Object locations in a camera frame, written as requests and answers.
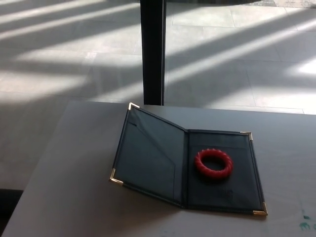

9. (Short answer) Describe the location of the black USC diary folder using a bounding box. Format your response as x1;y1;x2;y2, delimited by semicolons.
108;102;269;217

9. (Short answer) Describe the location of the black vertical window post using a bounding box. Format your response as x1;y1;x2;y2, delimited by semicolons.
139;0;168;106

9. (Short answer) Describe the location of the red twisted ring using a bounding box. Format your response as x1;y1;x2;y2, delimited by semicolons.
194;148;234;178

